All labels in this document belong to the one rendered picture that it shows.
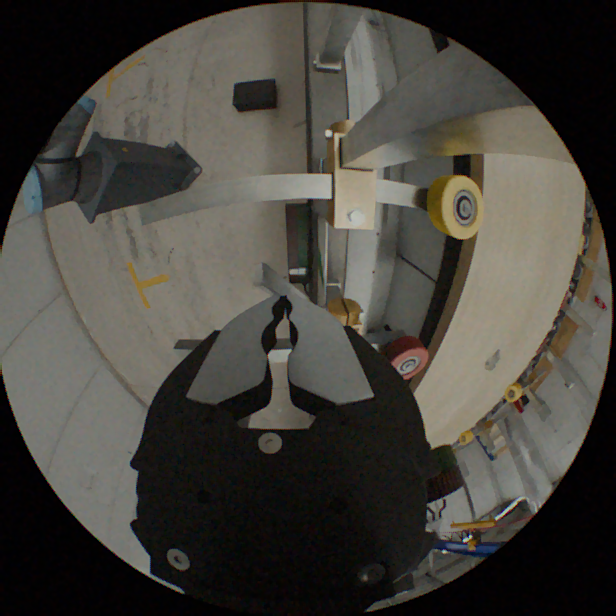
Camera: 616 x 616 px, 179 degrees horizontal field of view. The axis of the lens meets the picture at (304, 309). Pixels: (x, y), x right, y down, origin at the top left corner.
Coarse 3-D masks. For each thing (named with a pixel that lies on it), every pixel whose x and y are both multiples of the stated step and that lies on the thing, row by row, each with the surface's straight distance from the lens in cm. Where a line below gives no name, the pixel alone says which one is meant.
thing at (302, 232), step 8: (304, 208) 39; (304, 216) 39; (304, 224) 39; (304, 232) 40; (304, 240) 40; (304, 248) 40; (304, 256) 41; (304, 264) 41; (304, 272) 42; (304, 280) 43
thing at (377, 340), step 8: (368, 336) 36; (376, 336) 36; (384, 336) 36; (392, 336) 37; (400, 336) 37; (176, 344) 40; (184, 344) 39; (192, 344) 38; (280, 344) 33; (288, 344) 33; (376, 344) 35; (384, 344) 35; (176, 352) 40; (184, 352) 39; (272, 352) 33; (280, 352) 33; (288, 352) 32; (272, 360) 34; (280, 360) 34
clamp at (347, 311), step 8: (328, 304) 30; (336, 304) 30; (344, 304) 30; (352, 304) 30; (336, 312) 28; (344, 312) 28; (352, 312) 28; (360, 312) 30; (344, 320) 28; (352, 320) 29; (360, 320) 30; (360, 328) 30
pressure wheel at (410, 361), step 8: (384, 328) 41; (408, 336) 34; (392, 344) 33; (400, 344) 33; (408, 344) 33; (416, 344) 33; (384, 352) 34; (392, 352) 33; (400, 352) 32; (408, 352) 32; (416, 352) 33; (424, 352) 34; (392, 360) 32; (400, 360) 32; (408, 360) 34; (416, 360) 35; (424, 360) 36; (400, 368) 35; (408, 368) 34; (416, 368) 37; (408, 376) 37
